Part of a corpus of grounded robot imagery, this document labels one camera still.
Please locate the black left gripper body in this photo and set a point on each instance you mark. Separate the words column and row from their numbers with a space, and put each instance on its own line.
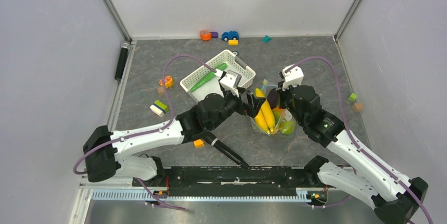
column 236, row 105

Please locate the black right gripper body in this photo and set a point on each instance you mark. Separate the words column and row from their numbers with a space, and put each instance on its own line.
column 285, row 101

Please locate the yellow toy banana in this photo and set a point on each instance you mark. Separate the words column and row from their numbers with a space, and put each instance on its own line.
column 265, row 118

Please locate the purple toy eggplant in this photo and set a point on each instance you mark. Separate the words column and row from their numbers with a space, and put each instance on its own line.
column 273, row 98

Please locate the clear zip top bag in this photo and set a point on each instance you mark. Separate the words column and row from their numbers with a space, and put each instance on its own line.
column 266, row 87

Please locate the green toy pear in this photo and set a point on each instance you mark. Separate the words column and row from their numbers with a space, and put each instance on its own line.
column 287, row 127

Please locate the green toy cucumber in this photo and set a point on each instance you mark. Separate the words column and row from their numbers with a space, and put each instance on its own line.
column 208, row 77

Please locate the red green toy mango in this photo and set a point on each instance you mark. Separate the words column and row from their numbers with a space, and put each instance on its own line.
column 278, row 115

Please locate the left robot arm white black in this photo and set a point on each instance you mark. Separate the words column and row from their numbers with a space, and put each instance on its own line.
column 113, row 153

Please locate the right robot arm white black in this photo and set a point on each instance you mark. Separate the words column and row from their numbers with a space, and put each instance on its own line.
column 393, row 196

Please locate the black microphone on table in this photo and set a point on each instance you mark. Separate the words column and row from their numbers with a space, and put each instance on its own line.
column 227, row 151

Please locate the lime green cube block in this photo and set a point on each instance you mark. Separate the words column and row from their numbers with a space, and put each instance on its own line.
column 353, row 97

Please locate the tan wooden cube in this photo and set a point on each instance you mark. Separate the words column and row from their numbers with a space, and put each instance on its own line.
column 358, row 107

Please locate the yellow lego brick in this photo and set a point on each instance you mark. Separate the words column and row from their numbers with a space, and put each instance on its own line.
column 233, row 42

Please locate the orange wedge block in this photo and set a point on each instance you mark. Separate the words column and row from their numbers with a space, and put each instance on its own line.
column 199, row 143

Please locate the teal triangular block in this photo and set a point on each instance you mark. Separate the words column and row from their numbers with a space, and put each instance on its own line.
column 266, row 39

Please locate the blue toy car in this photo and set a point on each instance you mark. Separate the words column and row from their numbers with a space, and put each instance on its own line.
column 231, row 35

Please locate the purple small block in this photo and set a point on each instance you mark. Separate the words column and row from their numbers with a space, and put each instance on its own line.
column 214, row 34

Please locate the orange tape roll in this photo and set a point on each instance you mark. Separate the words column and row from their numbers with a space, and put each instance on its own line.
column 205, row 35

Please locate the orange red round toy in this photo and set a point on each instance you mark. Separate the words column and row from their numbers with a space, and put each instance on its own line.
column 167, row 81

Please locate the small brown wooden block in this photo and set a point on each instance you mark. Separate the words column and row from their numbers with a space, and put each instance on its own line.
column 161, row 91

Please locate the green white lego stack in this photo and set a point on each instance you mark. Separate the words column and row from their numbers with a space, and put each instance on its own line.
column 159, row 108

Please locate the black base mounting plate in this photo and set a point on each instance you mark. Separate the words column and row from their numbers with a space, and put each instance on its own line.
column 233, row 181

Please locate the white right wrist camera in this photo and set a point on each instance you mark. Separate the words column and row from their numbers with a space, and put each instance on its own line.
column 290, row 76

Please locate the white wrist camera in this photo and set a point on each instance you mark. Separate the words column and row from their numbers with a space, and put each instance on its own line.
column 230, row 82
column 290, row 76

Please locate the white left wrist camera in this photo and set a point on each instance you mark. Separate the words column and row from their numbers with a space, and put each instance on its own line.
column 230, row 82

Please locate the black microphone on rail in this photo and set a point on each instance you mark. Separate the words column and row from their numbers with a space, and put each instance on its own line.
column 122, row 60

